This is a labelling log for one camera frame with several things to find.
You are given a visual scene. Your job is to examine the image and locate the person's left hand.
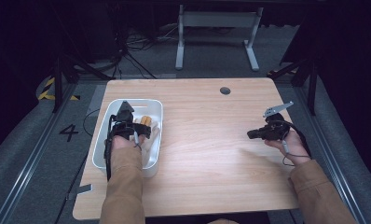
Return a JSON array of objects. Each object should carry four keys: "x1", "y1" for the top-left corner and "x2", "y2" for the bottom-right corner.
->
[{"x1": 111, "y1": 133, "x2": 144, "y2": 152}]

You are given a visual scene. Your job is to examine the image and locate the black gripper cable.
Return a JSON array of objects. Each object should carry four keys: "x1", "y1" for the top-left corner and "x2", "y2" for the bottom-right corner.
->
[
  {"x1": 279, "y1": 119, "x2": 313, "y2": 160},
  {"x1": 103, "y1": 114, "x2": 117, "y2": 182}
]

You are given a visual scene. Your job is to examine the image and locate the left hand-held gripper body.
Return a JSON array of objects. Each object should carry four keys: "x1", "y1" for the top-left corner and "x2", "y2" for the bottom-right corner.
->
[{"x1": 108, "y1": 100, "x2": 139, "y2": 141}]

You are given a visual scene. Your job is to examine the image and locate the grey left gripper cable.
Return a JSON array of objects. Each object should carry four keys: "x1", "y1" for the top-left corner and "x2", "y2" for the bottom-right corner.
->
[{"x1": 132, "y1": 130, "x2": 143, "y2": 151}]

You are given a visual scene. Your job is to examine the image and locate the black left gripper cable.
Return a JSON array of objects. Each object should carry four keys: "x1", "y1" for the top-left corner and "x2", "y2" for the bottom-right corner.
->
[{"x1": 103, "y1": 114, "x2": 117, "y2": 182}]

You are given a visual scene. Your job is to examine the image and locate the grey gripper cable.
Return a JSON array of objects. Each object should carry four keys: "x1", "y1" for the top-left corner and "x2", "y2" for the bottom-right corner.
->
[
  {"x1": 132, "y1": 130, "x2": 143, "y2": 151},
  {"x1": 281, "y1": 139, "x2": 312, "y2": 167}
]

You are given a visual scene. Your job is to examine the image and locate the black metal stand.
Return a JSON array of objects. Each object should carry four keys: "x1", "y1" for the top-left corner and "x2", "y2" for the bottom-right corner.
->
[
  {"x1": 267, "y1": 55, "x2": 320, "y2": 117},
  {"x1": 50, "y1": 51, "x2": 114, "y2": 114}
]

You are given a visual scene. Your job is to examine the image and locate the thin black floor cable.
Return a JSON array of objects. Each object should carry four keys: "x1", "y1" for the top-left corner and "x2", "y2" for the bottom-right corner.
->
[{"x1": 82, "y1": 108, "x2": 101, "y2": 137}]

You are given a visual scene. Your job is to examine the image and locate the grey right gripper cable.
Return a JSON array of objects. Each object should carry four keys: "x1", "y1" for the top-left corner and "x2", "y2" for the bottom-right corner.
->
[{"x1": 281, "y1": 139, "x2": 312, "y2": 167}]

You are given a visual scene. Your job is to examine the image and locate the grey metal table frame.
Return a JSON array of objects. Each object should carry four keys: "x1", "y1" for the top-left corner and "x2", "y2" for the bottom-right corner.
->
[{"x1": 174, "y1": 4, "x2": 265, "y2": 72}]

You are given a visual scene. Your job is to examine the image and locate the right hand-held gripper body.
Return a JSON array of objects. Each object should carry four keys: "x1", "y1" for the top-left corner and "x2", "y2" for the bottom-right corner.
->
[{"x1": 261, "y1": 101, "x2": 295, "y2": 142}]

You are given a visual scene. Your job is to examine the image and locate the white plastic bin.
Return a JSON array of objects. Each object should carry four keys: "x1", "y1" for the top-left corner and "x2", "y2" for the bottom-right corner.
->
[{"x1": 92, "y1": 98, "x2": 164, "y2": 178}]

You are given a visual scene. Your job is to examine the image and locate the person's right hand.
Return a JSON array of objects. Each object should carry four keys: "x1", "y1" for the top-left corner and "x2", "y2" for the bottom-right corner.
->
[{"x1": 264, "y1": 129, "x2": 311, "y2": 167}]

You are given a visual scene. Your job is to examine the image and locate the bundle of black floor cables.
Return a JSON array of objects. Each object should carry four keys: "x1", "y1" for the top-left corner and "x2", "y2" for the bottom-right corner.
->
[{"x1": 111, "y1": 23, "x2": 179, "y2": 80}]

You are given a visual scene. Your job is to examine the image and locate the grey metal floor rail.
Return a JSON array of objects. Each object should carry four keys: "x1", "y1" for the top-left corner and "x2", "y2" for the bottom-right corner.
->
[
  {"x1": 0, "y1": 82, "x2": 79, "y2": 224},
  {"x1": 293, "y1": 86, "x2": 367, "y2": 224}
]

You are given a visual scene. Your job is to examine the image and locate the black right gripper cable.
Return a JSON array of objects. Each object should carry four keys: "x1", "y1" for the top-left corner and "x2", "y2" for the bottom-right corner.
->
[{"x1": 279, "y1": 119, "x2": 313, "y2": 160}]

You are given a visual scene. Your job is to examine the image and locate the grey tape strip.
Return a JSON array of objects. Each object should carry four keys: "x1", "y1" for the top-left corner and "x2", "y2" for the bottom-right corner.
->
[{"x1": 66, "y1": 183, "x2": 94, "y2": 201}]

